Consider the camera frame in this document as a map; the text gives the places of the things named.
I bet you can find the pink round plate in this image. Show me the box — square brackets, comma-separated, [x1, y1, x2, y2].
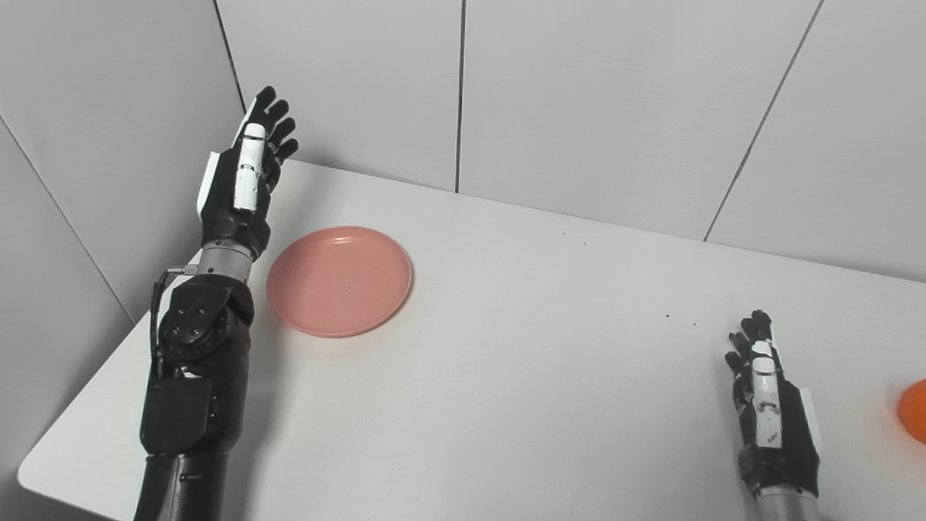
[266, 226, 414, 339]

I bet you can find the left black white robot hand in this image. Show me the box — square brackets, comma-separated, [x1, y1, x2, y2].
[196, 86, 300, 260]

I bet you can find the orange fruit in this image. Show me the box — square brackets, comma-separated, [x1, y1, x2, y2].
[897, 379, 926, 445]

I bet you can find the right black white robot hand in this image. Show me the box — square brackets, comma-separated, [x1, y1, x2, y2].
[725, 310, 823, 499]

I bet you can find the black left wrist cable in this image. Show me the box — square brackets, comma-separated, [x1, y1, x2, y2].
[149, 265, 198, 381]

